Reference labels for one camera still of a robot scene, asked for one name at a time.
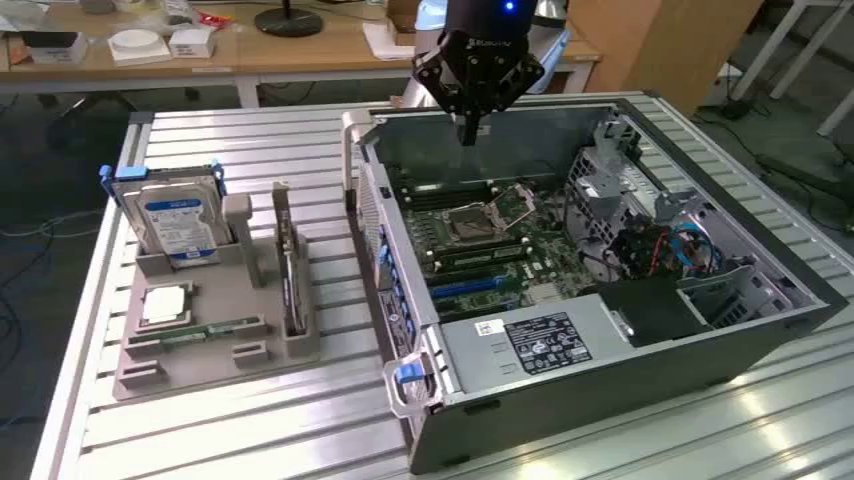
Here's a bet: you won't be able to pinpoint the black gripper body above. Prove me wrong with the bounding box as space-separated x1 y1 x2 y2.
443 0 539 104

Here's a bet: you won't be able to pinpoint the black graphics card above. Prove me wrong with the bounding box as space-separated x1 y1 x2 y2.
271 180 313 337

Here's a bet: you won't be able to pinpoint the white papers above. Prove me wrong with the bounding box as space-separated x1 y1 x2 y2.
361 20 419 60

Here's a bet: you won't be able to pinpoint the cardboard box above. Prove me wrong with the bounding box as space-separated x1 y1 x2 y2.
385 0 428 35

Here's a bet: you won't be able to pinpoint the wooden desk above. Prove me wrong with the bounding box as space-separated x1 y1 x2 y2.
0 0 603 96

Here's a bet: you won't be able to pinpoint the wooden cabinet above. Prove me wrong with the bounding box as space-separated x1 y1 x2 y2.
565 0 767 117

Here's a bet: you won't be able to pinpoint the black round lamp base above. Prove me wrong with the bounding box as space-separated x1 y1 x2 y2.
252 0 325 38

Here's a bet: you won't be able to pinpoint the RAM slot white clips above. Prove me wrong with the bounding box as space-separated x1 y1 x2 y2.
399 189 500 204
396 178 496 194

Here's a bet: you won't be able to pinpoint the metal socket cover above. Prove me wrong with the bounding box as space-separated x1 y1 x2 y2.
489 183 543 232

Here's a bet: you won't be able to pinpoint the tall metal disk bay cage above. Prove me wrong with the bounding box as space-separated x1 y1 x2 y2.
563 118 668 251

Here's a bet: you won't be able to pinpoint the CPU socket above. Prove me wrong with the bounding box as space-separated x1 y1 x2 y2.
444 202 500 242

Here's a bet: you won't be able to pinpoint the black power adapter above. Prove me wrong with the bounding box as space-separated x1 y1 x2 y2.
718 99 755 121

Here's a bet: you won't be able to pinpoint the white labelled box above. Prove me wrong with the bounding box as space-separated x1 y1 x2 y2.
166 26 219 59

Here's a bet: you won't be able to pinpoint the green RAM stick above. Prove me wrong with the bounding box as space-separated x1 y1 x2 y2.
433 240 529 272
129 319 263 347

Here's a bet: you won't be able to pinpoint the green motherboard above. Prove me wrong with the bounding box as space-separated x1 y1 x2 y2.
389 169 605 324

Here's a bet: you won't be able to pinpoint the blue expansion slot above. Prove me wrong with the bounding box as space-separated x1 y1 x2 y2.
428 276 507 302

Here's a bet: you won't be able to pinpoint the silver chipset heatsink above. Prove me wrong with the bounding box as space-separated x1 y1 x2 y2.
529 284 569 306

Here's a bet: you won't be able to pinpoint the black floor stand base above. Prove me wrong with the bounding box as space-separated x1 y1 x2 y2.
752 154 854 201

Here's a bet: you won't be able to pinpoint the black plastic shroud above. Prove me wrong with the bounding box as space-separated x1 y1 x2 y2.
595 276 710 350

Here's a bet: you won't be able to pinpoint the white box with dark top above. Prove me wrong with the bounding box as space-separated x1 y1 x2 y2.
29 31 89 65

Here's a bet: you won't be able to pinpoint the low metal disk bay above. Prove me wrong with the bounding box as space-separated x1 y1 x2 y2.
674 262 799 331

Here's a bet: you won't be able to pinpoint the grey parts rack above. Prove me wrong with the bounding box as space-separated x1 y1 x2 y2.
110 192 321 403

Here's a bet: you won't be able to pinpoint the grey power supply unit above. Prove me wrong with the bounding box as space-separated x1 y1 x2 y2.
436 293 634 397

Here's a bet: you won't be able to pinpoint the silver CPU chip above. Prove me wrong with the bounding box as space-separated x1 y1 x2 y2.
140 287 188 322

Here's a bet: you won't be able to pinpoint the white table frame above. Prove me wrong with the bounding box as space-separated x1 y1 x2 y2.
730 0 854 137

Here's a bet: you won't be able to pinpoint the red black power wire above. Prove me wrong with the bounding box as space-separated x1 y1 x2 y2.
603 224 672 281

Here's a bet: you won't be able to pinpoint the blue data wire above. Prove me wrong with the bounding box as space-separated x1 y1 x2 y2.
670 222 727 277

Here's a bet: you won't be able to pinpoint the hard disk with blue bracket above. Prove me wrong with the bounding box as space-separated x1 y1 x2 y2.
97 160 232 274

